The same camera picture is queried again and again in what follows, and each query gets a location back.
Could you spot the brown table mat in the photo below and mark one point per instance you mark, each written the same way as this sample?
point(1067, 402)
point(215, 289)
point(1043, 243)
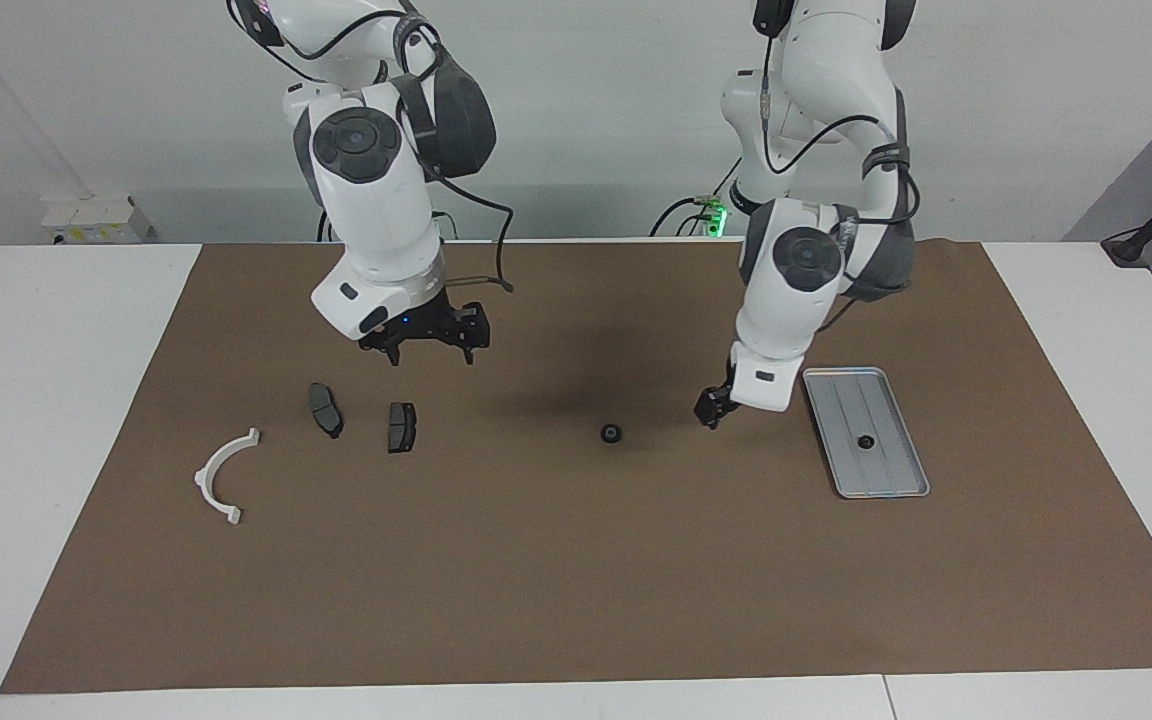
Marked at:
point(576, 580)

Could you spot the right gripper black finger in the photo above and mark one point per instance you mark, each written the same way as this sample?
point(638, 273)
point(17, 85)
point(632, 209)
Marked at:
point(395, 351)
point(471, 348)

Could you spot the white box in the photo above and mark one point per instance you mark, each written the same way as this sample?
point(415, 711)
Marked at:
point(96, 220)

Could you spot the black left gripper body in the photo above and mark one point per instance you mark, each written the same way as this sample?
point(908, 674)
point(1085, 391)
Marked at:
point(716, 398)

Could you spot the large black bearing gear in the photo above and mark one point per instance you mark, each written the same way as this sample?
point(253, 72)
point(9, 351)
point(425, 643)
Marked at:
point(612, 433)

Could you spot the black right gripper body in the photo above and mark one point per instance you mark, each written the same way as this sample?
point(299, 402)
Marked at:
point(436, 322)

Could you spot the silver metal tray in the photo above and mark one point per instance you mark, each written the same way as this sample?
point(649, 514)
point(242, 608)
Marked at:
point(886, 470)

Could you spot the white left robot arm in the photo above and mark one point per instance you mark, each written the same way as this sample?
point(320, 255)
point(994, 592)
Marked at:
point(786, 330)

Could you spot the elongated dark grey brake pad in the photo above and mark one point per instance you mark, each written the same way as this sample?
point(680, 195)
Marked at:
point(326, 411)

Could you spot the rectangular dark grey brake pad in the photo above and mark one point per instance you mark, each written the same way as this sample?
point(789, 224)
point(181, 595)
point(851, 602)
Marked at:
point(402, 428)

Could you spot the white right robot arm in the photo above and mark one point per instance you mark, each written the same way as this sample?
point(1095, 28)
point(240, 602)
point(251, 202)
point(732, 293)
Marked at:
point(386, 230)

